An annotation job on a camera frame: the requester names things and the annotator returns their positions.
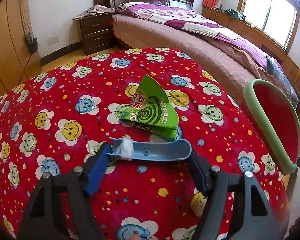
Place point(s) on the green red trash bin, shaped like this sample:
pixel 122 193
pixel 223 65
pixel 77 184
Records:
pixel 276 120

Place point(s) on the wooden wardrobe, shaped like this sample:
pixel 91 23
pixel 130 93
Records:
pixel 17 64

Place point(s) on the folded cloth on nightstand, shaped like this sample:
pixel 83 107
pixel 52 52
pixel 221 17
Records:
pixel 95 10

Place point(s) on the wall socket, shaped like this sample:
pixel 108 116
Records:
pixel 52 40

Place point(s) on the dark wooden bed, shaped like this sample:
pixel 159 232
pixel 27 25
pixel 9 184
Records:
pixel 232 67

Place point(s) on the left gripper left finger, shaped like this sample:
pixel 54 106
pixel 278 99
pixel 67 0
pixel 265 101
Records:
pixel 95 168

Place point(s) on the red smiley flower quilt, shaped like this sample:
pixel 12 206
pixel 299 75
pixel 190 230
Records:
pixel 57 120

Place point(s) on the black hanging bag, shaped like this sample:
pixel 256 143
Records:
pixel 31 43

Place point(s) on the peanut shell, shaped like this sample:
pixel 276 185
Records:
pixel 198 204

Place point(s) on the purple floral duvet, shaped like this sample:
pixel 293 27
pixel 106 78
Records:
pixel 191 22

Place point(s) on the teal clothes pile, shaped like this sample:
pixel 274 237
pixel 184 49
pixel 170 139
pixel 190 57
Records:
pixel 234 14

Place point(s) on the light blue plastic piece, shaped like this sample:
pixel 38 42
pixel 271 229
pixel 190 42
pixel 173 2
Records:
pixel 127 149

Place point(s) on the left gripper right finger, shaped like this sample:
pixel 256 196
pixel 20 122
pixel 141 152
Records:
pixel 199 169

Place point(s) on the window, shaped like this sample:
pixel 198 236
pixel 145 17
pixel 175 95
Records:
pixel 278 19

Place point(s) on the green mosquito coil box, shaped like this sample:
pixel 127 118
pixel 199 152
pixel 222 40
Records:
pixel 150 109

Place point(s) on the low wooden cabinet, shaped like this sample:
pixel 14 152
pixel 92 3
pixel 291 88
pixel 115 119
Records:
pixel 262 41

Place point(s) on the blue plaid pillow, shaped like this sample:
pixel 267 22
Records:
pixel 282 79

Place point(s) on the dark wooden nightstand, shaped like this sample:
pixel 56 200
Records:
pixel 96 32

